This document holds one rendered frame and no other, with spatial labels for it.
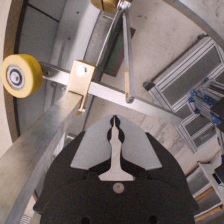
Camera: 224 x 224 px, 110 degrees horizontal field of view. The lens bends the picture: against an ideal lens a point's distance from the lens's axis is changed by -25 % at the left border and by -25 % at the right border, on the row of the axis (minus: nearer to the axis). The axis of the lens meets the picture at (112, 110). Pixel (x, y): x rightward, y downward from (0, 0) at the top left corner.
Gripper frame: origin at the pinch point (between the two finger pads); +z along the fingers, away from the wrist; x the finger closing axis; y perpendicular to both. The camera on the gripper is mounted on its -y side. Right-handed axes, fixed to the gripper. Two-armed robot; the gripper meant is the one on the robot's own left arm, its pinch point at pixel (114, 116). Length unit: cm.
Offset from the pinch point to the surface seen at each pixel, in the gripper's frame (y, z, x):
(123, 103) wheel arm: 3.7, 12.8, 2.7
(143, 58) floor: -9, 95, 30
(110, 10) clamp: -16.1, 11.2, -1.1
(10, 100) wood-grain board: 0.8, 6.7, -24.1
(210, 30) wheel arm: -15.7, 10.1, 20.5
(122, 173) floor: 181, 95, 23
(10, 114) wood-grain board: 4.3, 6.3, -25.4
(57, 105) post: 0.7, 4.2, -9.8
